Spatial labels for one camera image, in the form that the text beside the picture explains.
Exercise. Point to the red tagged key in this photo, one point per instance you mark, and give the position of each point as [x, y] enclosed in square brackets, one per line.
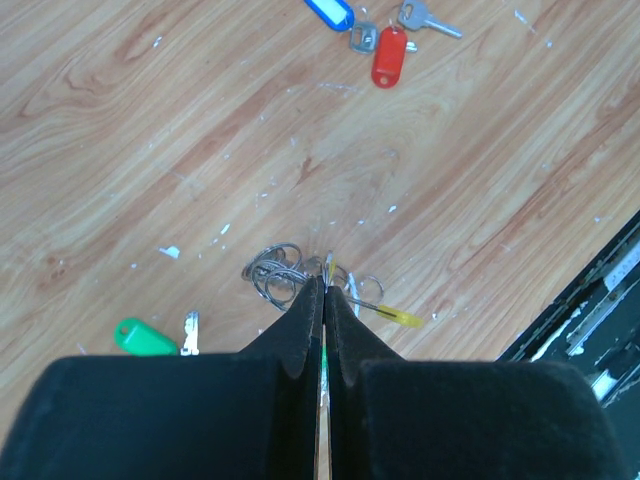
[392, 47]

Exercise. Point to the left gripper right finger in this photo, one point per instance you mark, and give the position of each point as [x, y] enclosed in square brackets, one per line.
[391, 418]

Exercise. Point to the plain silver key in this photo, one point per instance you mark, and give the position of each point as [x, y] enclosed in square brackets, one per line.
[415, 15]

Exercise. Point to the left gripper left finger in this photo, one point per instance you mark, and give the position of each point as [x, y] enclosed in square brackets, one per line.
[252, 414]

